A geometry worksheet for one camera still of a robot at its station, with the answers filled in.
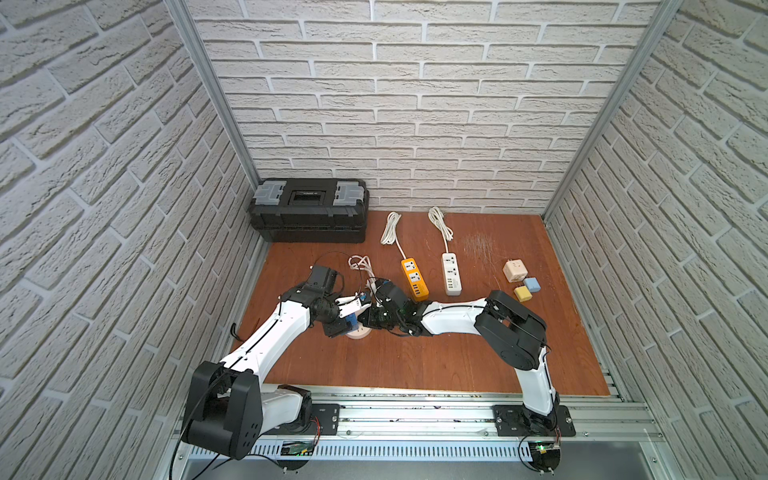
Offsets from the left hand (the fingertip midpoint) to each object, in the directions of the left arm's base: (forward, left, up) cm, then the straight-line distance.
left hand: (343, 308), depth 87 cm
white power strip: (+13, -35, -2) cm, 38 cm away
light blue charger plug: (+11, -62, -3) cm, 63 cm away
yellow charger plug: (+7, -57, -3) cm, 58 cm away
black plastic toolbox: (+32, +13, +9) cm, 36 cm away
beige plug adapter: (+14, -56, 0) cm, 58 cm away
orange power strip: (+10, -24, -3) cm, 26 cm away
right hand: (-2, -6, -4) cm, 7 cm away
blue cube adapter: (-7, -4, +7) cm, 10 cm away
